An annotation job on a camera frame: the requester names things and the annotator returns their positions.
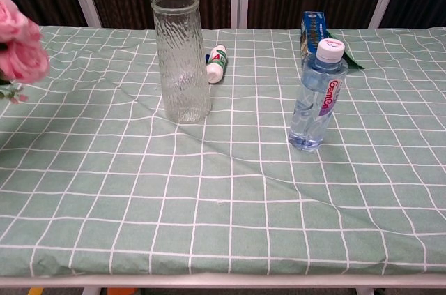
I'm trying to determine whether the small white green bottle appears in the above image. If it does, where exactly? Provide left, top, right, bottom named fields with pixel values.
left=206, top=43, right=229, bottom=84

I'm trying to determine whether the green foil packet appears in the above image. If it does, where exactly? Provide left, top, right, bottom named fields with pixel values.
left=326, top=29, right=366, bottom=70

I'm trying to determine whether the blue cardboard box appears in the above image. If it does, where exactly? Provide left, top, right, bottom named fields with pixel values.
left=300, top=10, right=331, bottom=66

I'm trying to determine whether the pink artificial flower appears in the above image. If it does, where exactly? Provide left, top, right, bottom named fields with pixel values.
left=0, top=0, right=52, bottom=105

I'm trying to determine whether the green white checked tablecloth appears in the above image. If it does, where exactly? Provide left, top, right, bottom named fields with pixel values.
left=0, top=25, right=446, bottom=279

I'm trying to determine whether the clear plastic water bottle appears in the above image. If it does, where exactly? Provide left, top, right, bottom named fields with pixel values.
left=287, top=37, right=350, bottom=152

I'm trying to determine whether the clear ribbed glass vase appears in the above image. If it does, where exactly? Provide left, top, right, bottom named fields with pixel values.
left=150, top=0, right=213, bottom=125

